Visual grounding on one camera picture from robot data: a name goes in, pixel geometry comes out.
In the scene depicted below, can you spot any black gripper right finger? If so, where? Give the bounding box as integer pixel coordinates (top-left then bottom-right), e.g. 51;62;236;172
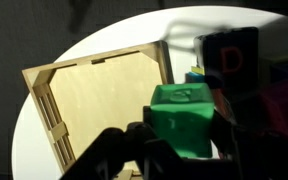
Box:
209;109;288;180

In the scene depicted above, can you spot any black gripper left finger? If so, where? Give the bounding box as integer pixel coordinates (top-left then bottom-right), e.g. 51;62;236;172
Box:
59;105;198;180

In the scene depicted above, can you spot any green soft block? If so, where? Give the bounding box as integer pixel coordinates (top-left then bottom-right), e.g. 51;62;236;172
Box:
149;82;216;159

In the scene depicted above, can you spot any magenta soft block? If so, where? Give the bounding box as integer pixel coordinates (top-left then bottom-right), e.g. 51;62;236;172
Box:
259;75;288;143

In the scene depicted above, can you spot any square wooden tray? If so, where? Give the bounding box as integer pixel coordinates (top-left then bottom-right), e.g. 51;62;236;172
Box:
21;40;175;180

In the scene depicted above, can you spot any black block with letter D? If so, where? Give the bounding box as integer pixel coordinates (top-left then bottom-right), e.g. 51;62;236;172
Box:
184;26;260;98

